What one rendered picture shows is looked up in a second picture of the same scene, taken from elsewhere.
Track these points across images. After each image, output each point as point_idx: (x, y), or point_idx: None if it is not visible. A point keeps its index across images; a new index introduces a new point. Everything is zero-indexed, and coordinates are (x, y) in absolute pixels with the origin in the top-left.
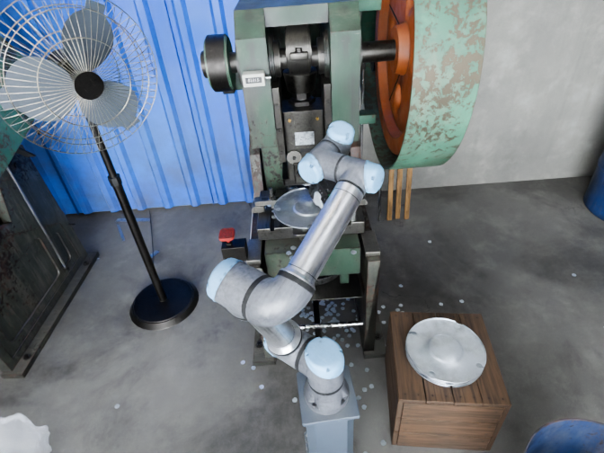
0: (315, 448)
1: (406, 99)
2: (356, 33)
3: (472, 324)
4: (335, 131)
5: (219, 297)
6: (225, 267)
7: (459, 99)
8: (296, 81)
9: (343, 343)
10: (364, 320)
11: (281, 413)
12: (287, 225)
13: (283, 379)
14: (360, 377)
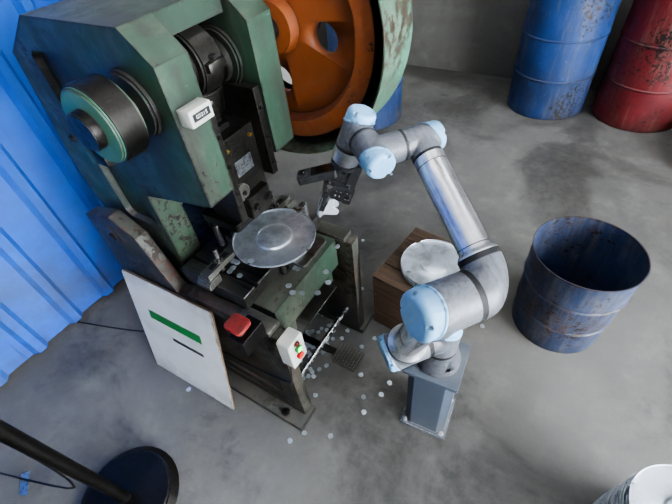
0: (448, 407)
1: (308, 74)
2: (267, 14)
3: (421, 237)
4: (365, 115)
5: (453, 326)
6: (433, 297)
7: (405, 42)
8: (212, 100)
9: (337, 340)
10: (353, 302)
11: (369, 431)
12: (285, 264)
13: (337, 411)
14: (377, 346)
